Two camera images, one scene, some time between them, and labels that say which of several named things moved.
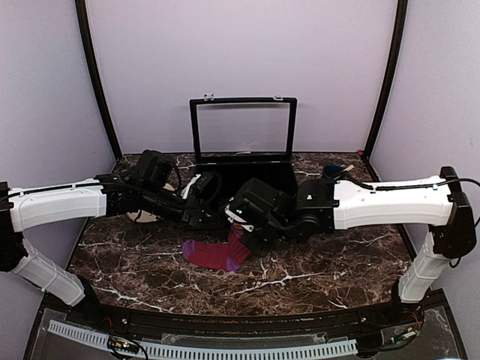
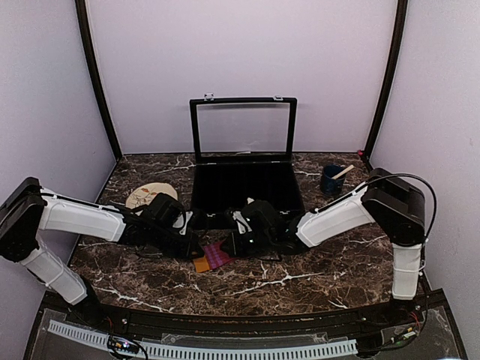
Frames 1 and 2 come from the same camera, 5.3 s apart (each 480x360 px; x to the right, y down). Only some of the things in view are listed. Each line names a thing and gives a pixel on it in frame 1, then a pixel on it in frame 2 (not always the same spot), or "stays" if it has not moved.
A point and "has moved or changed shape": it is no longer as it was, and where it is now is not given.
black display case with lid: (246, 138) stays
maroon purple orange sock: (228, 256) has moved or changed shape
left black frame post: (102, 106) stays
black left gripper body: (153, 202) to (161, 240)
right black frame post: (400, 37) stays
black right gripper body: (272, 235) to (263, 241)
